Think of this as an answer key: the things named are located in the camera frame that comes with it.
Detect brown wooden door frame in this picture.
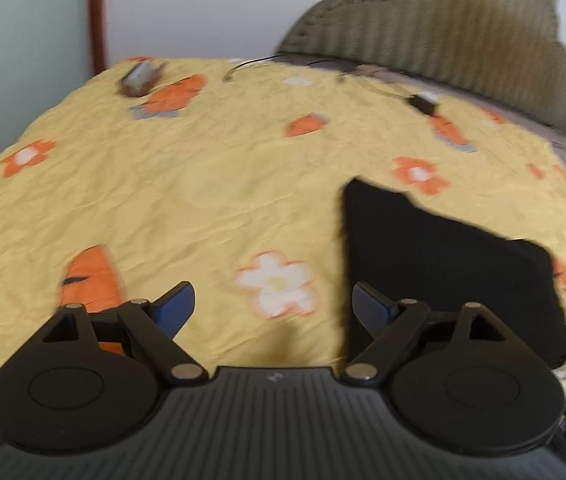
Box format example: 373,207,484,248
87,0,110,75

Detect black pants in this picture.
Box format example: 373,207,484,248
340,177,566,368

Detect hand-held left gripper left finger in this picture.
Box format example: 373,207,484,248
42,280,210,387

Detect small brown grey box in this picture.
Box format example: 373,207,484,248
121,59,169,98

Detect yellow floral blanket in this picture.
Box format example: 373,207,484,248
0,56,566,461

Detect black charger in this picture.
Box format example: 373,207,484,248
408,92,441,116

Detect thin black cable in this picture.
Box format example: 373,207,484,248
223,54,414,102

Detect olive ribbed cushion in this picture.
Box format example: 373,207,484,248
275,0,566,139

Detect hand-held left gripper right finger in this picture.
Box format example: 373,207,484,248
339,280,507,389

